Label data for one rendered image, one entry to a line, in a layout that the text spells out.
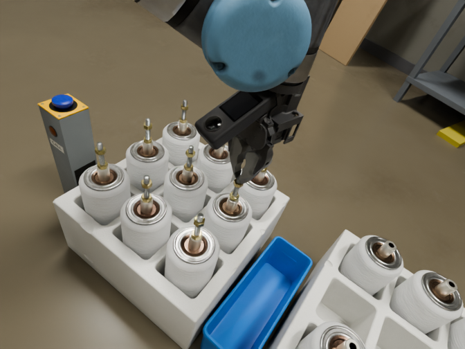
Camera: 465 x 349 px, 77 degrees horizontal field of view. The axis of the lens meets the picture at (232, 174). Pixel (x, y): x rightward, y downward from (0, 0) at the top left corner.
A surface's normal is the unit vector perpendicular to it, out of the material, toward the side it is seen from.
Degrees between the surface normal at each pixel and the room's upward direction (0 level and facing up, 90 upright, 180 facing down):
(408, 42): 90
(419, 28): 90
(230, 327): 0
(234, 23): 90
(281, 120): 0
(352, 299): 90
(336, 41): 78
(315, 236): 0
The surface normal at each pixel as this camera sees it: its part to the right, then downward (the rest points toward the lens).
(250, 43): 0.17, 0.72
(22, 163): 0.20, -0.70
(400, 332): -0.59, 0.47
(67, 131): 0.81, 0.51
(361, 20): -0.76, 0.12
